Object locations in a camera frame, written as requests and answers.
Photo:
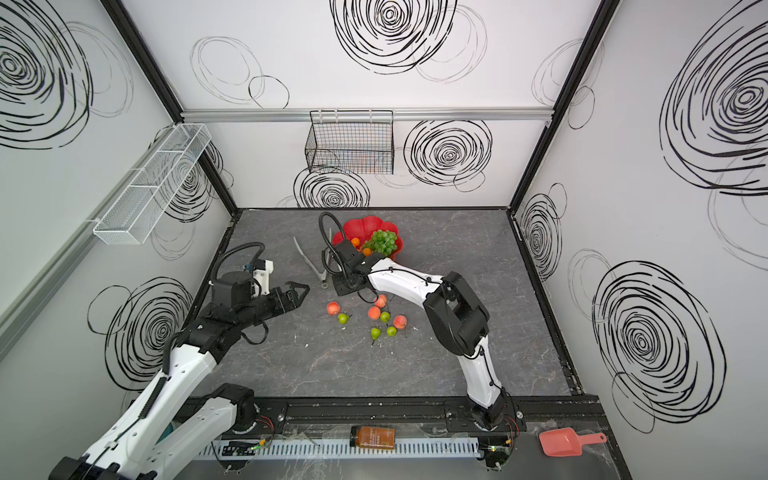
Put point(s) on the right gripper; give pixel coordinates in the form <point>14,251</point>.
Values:
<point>342,271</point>

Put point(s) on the black wire basket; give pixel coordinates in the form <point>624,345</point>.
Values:
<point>356,141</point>

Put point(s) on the white slotted cable duct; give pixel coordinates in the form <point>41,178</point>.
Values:
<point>338,449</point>

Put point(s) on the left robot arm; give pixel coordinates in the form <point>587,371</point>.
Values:
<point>168,425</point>

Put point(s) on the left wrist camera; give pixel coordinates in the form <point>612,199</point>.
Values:
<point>237,288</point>

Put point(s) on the green fake grape bunch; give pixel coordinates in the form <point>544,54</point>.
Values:
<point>383,242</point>

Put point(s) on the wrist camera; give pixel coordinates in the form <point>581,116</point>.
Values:
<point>237,288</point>
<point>348,254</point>

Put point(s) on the red flower-shaped fruit bowl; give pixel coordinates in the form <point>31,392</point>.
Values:
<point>364,228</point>

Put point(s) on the black mounting rail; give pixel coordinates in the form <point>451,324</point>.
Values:
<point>453,413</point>

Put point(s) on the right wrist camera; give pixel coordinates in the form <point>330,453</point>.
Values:
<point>348,254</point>

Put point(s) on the pink plastic scoop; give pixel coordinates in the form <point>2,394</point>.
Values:
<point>566,442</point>

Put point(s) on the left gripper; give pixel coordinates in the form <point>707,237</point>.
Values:
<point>281,297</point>

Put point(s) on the white mesh wall shelf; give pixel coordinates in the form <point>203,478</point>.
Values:
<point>168,182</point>

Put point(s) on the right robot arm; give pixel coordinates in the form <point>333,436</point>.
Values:
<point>459,320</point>

